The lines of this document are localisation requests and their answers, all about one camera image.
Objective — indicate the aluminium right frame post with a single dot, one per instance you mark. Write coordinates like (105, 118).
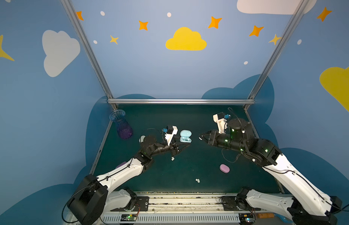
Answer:
(291, 26)

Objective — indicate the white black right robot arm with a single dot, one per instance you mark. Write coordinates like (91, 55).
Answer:
(308, 205)

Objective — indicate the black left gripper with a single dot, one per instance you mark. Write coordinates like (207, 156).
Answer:
(174, 148)

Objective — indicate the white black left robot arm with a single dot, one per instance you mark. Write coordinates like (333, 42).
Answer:
(118, 180)

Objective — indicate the purple ribbed glass vase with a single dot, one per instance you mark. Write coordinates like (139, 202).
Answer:
(124, 129)

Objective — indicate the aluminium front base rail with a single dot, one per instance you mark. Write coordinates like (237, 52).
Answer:
(185, 208)

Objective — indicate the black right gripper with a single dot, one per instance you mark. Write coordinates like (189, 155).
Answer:
(213, 137)

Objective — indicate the aluminium back frame rail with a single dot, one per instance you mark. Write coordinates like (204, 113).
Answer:
(181, 101)

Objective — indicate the aluminium frame post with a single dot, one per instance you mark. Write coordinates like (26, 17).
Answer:
(291, 26)
(75, 21)

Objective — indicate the white earbud charging case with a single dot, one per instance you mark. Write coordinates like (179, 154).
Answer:
(141, 140)

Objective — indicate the aluminium left frame post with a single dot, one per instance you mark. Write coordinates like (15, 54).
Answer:
(75, 21)

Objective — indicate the blue toy garden fork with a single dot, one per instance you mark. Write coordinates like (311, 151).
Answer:
(278, 217)

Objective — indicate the light blue earbud case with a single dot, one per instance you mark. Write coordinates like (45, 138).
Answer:
(185, 136)

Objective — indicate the pink earbud charging case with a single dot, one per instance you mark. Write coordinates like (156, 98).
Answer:
(224, 168)

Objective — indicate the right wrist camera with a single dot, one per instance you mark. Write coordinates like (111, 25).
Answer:
(221, 120)

